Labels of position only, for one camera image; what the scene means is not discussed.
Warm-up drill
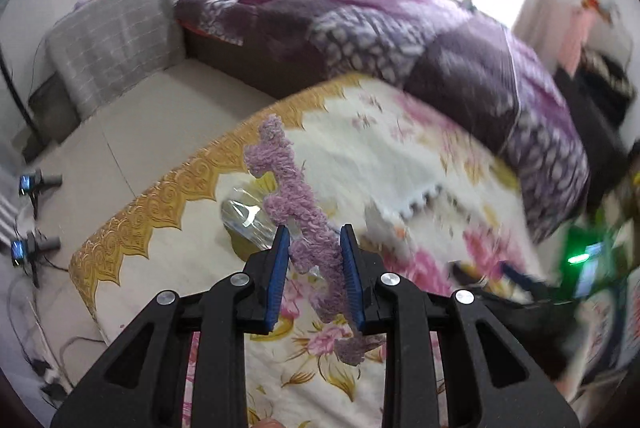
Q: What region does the purple fuzzy cloth strip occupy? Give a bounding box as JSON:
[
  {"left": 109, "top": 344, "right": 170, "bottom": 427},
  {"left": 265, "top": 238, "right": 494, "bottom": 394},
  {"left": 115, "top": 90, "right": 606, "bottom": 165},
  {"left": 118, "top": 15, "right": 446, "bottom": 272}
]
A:
[{"left": 244, "top": 114, "right": 383, "bottom": 366}]

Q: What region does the grey checked cushion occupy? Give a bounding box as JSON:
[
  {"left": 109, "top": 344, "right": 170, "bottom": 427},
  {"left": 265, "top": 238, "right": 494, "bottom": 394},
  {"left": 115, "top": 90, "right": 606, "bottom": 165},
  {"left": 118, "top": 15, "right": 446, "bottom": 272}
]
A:
[{"left": 46, "top": 0, "right": 186, "bottom": 119}]

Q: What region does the floral cream blanket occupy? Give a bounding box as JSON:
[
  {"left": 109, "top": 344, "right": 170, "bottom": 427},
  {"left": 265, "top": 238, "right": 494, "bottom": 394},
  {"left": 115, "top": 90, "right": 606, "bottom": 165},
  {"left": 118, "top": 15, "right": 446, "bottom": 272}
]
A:
[{"left": 70, "top": 75, "right": 542, "bottom": 427}]

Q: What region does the lower tripod camera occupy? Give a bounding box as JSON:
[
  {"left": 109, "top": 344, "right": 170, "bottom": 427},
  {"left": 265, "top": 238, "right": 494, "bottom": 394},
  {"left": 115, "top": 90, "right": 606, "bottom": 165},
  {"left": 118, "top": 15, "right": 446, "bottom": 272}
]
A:
[{"left": 10, "top": 232, "right": 61, "bottom": 289}]

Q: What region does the person's left hand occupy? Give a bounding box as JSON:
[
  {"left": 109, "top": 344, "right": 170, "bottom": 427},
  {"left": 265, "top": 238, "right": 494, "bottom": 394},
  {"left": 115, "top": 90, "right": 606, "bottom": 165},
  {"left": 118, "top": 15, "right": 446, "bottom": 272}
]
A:
[{"left": 253, "top": 418, "right": 285, "bottom": 428}]

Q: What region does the pile of folded clothes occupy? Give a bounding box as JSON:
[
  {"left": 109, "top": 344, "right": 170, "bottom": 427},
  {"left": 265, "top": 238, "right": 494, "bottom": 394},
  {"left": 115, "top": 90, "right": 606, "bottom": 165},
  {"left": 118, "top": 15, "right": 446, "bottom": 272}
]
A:
[{"left": 575, "top": 46, "right": 637, "bottom": 129}]

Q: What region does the grey foam puzzle strip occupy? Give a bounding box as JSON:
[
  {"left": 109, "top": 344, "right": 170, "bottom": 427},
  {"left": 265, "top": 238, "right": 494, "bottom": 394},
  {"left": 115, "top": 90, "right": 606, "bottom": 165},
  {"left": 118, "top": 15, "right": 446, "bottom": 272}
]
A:
[{"left": 364, "top": 182, "right": 442, "bottom": 231}]

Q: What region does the purple patterned bed blanket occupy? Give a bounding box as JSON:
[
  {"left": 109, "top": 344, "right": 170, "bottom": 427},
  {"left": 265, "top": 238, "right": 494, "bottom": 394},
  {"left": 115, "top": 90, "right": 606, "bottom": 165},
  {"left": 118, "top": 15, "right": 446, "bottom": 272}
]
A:
[{"left": 175, "top": 0, "right": 589, "bottom": 241}]

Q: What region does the upper tripod camera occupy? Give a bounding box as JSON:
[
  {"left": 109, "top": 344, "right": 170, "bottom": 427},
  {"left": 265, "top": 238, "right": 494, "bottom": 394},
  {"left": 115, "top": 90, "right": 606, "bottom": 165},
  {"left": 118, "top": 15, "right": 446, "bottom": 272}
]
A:
[{"left": 18, "top": 169, "right": 63, "bottom": 220}]

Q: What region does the pink padded cabinet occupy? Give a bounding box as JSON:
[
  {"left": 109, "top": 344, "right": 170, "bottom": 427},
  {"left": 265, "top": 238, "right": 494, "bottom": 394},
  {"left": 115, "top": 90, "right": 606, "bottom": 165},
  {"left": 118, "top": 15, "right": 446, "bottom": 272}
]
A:
[{"left": 556, "top": 7, "right": 599, "bottom": 77}]

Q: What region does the clear plastic bottle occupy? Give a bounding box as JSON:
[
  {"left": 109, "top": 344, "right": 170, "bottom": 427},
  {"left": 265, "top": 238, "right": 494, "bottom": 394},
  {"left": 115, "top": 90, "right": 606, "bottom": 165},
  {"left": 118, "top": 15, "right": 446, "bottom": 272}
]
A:
[{"left": 220, "top": 187, "right": 278, "bottom": 259}]

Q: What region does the tripod camera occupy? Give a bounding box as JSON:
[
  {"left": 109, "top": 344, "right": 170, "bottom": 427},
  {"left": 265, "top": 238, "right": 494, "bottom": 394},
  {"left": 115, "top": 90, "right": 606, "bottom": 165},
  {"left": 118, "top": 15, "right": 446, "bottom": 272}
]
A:
[
  {"left": 10, "top": 232, "right": 61, "bottom": 289},
  {"left": 18, "top": 169, "right": 63, "bottom": 220}
]

